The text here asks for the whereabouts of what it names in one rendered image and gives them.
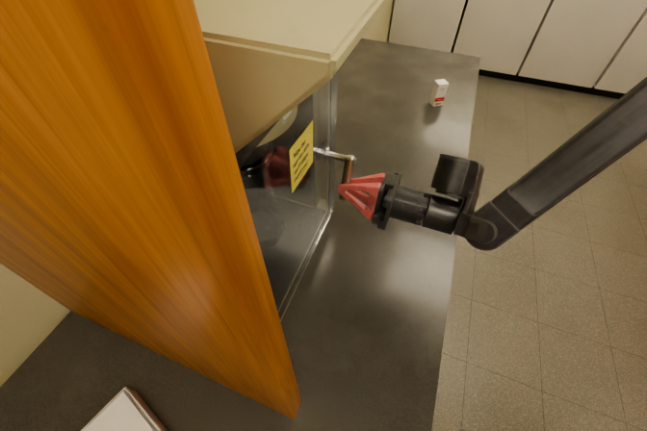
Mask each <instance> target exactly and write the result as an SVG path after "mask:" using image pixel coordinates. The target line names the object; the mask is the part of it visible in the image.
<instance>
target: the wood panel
mask: <svg viewBox="0 0 647 431"><path fill-rule="evenodd" d="M0 264H1V265H3V266H5V267H6V268H8V269H9V270H11V271H12V272H14V273H15V274H17V275H18V276H20V277H21V278H23V279H24V280H26V281H27V282H29V283H30V284H32V285H33V286H35V287H36V288H37V289H39V290H40V291H42V292H44V293H45V294H47V295H48V296H50V297H51V298H53V299H54V300H56V301H57V302H59V303H60V304H62V305H63V306H65V307H66V308H68V310H69V311H71V312H73V313H75V314H77V315H79V316H82V317H85V318H87V319H89V320H91V321H93V322H95V323H97V324H99V325H101V326H103V327H105V328H107V329H109V330H111V331H113V332H115V333H117V334H119V335H121V336H123V337H125V338H127V339H129V340H131V341H133V342H136V343H138V344H140V345H142V346H144V347H146V348H148V349H150V350H152V351H154V352H156V353H158V354H160V355H162V356H165V357H167V358H169V359H171V360H172V361H174V362H176V363H178V364H180V365H182V366H184V367H186V368H189V369H191V370H193V371H195V372H197V373H199V374H201V375H204V376H206V377H208V378H210V379H212V380H214V381H216V382H218V383H220V384H222V385H224V386H225V387H227V388H229V389H231V390H233V391H235V392H237V393H240V394H242V395H245V396H247V397H249V398H251V399H253V400H255V401H257V402H259V403H261V404H263V405H265V406H267V407H269V408H271V409H273V410H275V411H276V412H278V413H280V414H282V415H285V416H287V417H289V418H292V419H295V417H296V414H297V412H298V407H299V405H300V402H301V397H300V393H299V389H298V383H297V379H296V377H295V373H294V369H293V365H292V362H291V358H290V354H289V351H288V347H287V344H286V341H285V337H284V333H283V330H282V326H281V322H280V318H279V315H278V312H277V308H276V305H275V301H274V297H273V294H272V287H271V283H270V280H269V276H268V273H267V270H266V266H265V262H264V259H263V255H262V251H261V247H260V244H259V241H258V237H257V234H256V230H255V226H254V223H253V219H252V215H251V212H250V208H249V205H248V201H247V198H246V191H245V188H244V184H243V180H242V177H241V173H240V170H239V166H238V163H237V159H236V155H235V152H234V148H233V144H232V141H231V138H230V134H229V131H228V127H227V123H226V119H225V116H224V112H223V108H222V105H221V102H220V96H219V92H218V88H217V84H216V81H215V77H214V73H213V70H212V66H211V63H210V60H209V56H208V52H207V48H206V45H205V41H204V37H203V35H202V31H201V27H200V24H199V20H198V16H197V13H196V9H195V5H194V0H0Z"/></svg>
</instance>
